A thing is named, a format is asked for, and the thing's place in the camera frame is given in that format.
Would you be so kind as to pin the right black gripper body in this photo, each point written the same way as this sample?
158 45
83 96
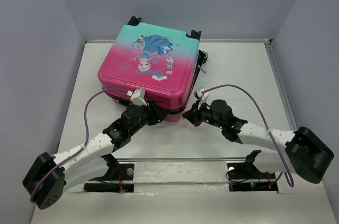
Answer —
208 118

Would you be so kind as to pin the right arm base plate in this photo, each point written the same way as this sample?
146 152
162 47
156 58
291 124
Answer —
245 177

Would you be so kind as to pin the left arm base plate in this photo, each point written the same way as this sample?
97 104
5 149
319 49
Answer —
119 181

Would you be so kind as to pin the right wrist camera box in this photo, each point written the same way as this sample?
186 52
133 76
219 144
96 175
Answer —
201 96

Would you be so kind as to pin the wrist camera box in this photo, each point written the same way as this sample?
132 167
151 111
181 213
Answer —
201 96
137 97

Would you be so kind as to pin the pink and teal suitcase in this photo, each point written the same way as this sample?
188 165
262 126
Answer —
164 62

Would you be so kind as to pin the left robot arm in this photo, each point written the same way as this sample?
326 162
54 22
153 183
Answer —
51 175

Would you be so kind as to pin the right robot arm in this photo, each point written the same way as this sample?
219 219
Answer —
297 151

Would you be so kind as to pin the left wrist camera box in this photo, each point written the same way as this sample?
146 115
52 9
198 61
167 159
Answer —
137 97

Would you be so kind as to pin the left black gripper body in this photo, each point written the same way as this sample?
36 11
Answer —
143 119

